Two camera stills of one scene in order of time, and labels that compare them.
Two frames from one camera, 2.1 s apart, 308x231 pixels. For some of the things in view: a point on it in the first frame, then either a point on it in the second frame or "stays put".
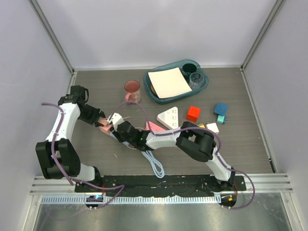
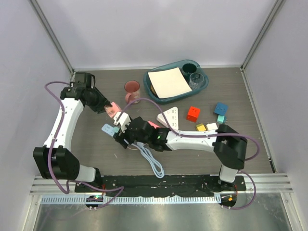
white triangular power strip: x=170 y=118 stays put
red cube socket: x=193 y=114 stays put
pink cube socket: x=106 y=128 -> x=111 y=110
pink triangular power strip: x=154 y=127 stays put
